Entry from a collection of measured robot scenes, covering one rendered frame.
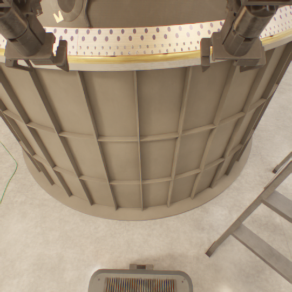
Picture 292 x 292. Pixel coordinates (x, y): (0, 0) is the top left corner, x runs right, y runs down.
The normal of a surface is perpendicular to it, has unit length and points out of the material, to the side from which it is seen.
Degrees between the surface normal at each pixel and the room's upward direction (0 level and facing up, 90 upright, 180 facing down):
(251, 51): 30
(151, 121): 90
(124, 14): 62
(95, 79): 90
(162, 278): 0
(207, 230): 0
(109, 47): 43
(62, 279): 0
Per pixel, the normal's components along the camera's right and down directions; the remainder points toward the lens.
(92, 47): -0.05, 0.04
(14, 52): -0.02, -0.19
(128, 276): -0.01, -0.66
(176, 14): 0.17, 0.34
